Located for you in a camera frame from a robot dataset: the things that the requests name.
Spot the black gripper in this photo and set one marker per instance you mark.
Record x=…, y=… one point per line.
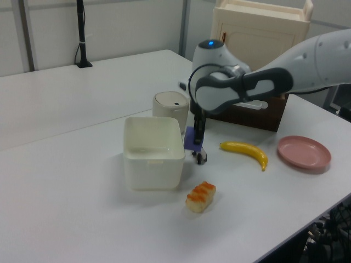
x=198, y=112

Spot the purple cube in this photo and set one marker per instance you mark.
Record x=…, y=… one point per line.
x=189, y=139

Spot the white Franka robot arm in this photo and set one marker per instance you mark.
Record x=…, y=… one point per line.
x=301, y=63

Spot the cream open plastic box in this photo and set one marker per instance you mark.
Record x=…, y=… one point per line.
x=153, y=175

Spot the panda toy figure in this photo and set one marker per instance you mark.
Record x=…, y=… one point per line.
x=202, y=159

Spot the small beige trash can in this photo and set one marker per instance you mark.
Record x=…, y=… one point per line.
x=170, y=109

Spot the yellow toy banana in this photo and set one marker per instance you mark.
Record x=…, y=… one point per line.
x=246, y=148

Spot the salmon sushi toy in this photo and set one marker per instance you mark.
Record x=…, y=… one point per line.
x=200, y=197

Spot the pink plastic plate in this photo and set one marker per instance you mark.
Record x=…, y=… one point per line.
x=303, y=150

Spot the cream wooden cabinet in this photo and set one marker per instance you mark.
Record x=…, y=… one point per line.
x=260, y=33

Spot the black pole stand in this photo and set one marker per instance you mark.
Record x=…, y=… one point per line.
x=81, y=33

